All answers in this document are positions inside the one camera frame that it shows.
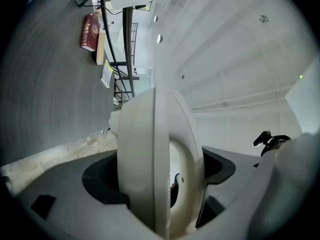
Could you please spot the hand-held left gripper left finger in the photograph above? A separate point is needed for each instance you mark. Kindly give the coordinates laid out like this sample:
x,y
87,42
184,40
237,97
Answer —
x,y
75,196

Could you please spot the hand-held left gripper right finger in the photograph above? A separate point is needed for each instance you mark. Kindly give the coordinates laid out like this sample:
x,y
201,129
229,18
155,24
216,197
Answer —
x,y
240,184

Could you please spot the white telephone handset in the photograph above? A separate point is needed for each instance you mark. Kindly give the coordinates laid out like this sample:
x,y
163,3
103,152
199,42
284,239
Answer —
x,y
140,146

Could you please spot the yellow and white booklet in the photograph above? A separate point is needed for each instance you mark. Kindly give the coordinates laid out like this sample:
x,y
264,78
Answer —
x,y
107,72

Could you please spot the dark red hardcover book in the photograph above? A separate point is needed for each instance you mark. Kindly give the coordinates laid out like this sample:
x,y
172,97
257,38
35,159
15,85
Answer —
x,y
90,32

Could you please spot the round ceiling light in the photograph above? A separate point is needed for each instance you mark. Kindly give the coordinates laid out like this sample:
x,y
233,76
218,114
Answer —
x,y
160,38
155,18

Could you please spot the round ceiling smoke detector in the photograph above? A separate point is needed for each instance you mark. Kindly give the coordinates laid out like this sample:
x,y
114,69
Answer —
x,y
263,18

